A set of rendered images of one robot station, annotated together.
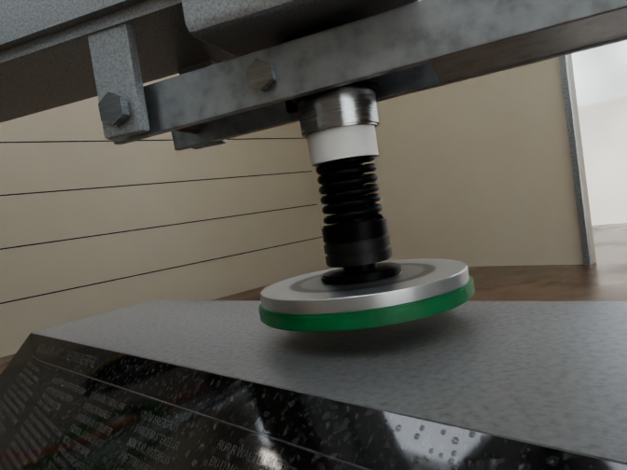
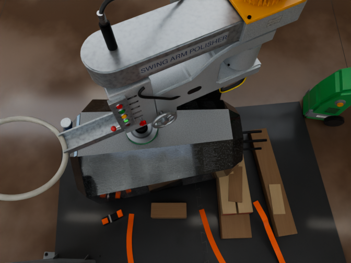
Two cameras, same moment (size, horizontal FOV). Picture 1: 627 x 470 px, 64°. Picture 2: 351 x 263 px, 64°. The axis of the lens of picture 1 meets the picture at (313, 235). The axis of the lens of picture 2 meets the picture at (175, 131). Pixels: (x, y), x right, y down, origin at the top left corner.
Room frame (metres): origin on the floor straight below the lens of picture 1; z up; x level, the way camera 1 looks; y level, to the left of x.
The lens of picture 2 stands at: (1.21, -0.36, 2.55)
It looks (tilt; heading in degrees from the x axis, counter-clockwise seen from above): 68 degrees down; 138
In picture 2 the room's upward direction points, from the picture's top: 4 degrees counter-clockwise
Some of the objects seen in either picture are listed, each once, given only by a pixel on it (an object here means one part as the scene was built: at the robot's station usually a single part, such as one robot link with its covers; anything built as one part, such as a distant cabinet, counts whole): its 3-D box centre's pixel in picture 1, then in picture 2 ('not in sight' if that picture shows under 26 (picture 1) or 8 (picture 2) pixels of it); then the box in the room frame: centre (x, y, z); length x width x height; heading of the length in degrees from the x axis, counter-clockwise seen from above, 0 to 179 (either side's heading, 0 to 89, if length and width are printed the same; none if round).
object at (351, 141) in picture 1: (342, 144); not in sight; (0.52, -0.04, 1.00); 0.07 x 0.07 x 0.04
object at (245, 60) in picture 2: not in sight; (242, 46); (0.74, 0.58, 1.32); 0.19 x 0.19 x 0.20
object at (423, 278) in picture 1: (362, 282); (141, 128); (0.52, -0.04, 0.85); 0.21 x 0.21 x 0.01
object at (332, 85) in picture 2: not in sight; (342, 86); (1.31, 1.51, 0.43); 0.35 x 0.35 x 0.87; 35
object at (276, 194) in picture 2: not in sight; (276, 199); (1.52, 0.46, 0.12); 0.25 x 0.10 x 0.01; 137
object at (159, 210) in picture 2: not in sight; (168, 210); (0.93, -0.25, 0.07); 0.30 x 0.12 x 0.12; 45
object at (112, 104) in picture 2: not in sight; (123, 113); (0.60, -0.15, 1.35); 0.08 x 0.03 x 0.28; 70
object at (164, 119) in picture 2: not in sight; (162, 115); (0.67, 0.03, 1.18); 0.15 x 0.10 x 0.15; 70
